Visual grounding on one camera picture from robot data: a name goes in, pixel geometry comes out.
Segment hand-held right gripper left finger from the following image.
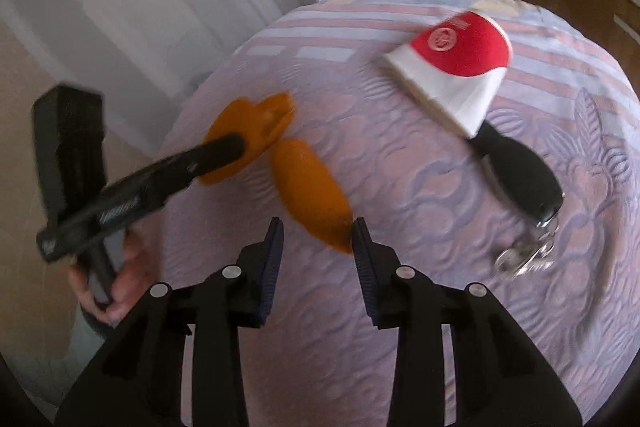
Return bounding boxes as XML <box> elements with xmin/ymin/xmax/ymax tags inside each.
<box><xmin>54</xmin><ymin>217</ymin><xmax>286</xmax><ymax>427</ymax></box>

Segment metal keys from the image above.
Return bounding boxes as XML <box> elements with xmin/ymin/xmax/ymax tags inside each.
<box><xmin>492</xmin><ymin>219</ymin><xmax>558</xmax><ymax>280</ymax></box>

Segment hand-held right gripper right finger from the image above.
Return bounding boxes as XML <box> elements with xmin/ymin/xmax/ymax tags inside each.
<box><xmin>351</xmin><ymin>217</ymin><xmax>583</xmax><ymax>427</ymax></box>

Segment black key fob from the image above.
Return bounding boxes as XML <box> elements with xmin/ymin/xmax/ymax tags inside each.
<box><xmin>472</xmin><ymin>122</ymin><xmax>565</xmax><ymax>223</ymax></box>

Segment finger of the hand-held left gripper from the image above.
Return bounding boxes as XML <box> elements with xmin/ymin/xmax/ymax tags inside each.
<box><xmin>150</xmin><ymin>132</ymin><xmax>248</xmax><ymax>198</ymax></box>

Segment pink patterned blanket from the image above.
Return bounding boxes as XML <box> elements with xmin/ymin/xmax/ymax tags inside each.
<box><xmin>160</xmin><ymin>0</ymin><xmax>640</xmax><ymax>427</ymax></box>

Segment red and white paper cup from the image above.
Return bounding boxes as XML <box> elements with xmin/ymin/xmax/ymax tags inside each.
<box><xmin>377</xmin><ymin>9</ymin><xmax>513</xmax><ymax>138</ymax></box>

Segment person's left hand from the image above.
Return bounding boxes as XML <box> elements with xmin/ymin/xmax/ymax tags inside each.
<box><xmin>69</xmin><ymin>224</ymin><xmax>163</xmax><ymax>325</ymax></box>

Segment long metal cabinet handle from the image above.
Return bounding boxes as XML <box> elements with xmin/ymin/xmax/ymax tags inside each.
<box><xmin>614</xmin><ymin>14</ymin><xmax>640</xmax><ymax>45</ymax></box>

